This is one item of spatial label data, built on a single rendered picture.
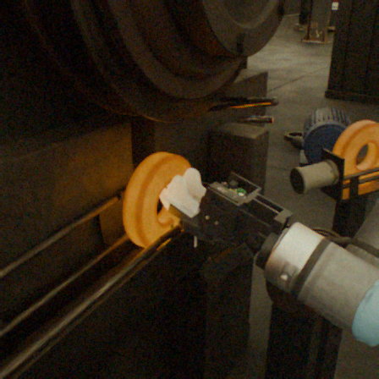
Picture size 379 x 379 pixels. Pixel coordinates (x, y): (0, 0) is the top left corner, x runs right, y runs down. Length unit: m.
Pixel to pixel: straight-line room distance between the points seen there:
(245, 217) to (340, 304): 0.16
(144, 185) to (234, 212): 0.14
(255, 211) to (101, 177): 0.23
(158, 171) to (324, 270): 0.27
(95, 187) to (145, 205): 0.08
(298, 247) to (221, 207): 0.12
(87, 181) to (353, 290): 0.38
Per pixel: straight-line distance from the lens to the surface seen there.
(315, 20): 9.59
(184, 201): 0.68
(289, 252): 0.61
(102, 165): 0.69
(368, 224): 0.75
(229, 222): 0.63
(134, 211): 0.67
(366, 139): 1.09
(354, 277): 0.60
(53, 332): 0.58
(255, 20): 0.64
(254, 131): 0.90
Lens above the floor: 1.06
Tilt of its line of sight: 24 degrees down
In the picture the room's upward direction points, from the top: straight up
